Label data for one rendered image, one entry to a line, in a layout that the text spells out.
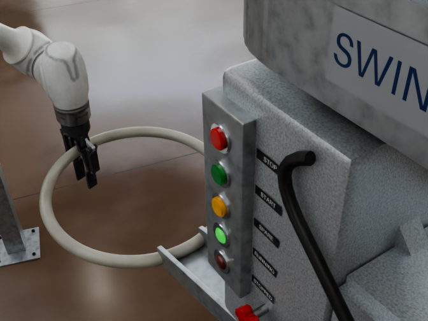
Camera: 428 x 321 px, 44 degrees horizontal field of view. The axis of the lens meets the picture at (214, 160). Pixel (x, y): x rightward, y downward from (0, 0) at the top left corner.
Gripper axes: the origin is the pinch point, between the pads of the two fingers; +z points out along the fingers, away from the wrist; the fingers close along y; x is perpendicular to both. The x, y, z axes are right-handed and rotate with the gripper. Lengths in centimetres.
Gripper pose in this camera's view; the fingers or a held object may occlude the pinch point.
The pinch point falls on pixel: (85, 174)
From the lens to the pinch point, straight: 158.8
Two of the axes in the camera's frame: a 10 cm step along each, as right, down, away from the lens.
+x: 6.6, -5.0, 5.6
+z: -0.2, 7.4, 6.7
